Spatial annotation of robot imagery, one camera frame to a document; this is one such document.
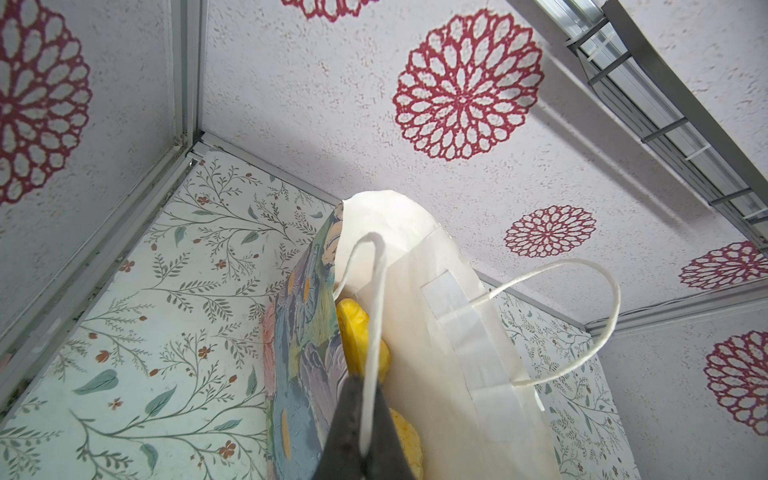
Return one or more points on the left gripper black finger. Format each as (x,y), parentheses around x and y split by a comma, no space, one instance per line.
(341,457)

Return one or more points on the orange croissant bread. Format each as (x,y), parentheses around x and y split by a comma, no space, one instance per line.
(410,443)

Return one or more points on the round yellow bun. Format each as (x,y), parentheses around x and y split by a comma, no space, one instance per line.
(353,323)

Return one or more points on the floral paper bag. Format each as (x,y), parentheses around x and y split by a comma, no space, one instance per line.
(438,349)

